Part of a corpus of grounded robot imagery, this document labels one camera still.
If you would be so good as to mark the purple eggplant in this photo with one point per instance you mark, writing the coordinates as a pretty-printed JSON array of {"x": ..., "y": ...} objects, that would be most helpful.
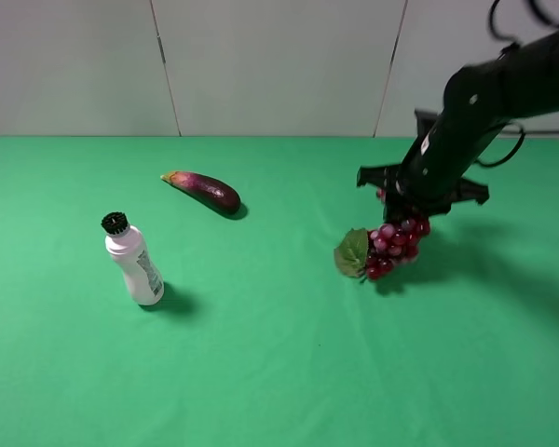
[{"x": 213, "y": 193}]

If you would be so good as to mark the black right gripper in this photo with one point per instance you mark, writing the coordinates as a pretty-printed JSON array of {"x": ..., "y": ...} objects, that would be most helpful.
[{"x": 399, "y": 205}]

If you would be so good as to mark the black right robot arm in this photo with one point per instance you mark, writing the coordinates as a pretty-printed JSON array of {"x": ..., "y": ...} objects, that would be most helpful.
[{"x": 479, "y": 101}]

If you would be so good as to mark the white bottle with black cap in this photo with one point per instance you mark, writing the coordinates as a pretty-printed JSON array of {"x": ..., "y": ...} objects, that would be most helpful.
[{"x": 125, "y": 244}]

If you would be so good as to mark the red grape bunch with leaf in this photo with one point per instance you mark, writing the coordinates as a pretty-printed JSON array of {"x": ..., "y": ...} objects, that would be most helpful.
[{"x": 372, "y": 254}]

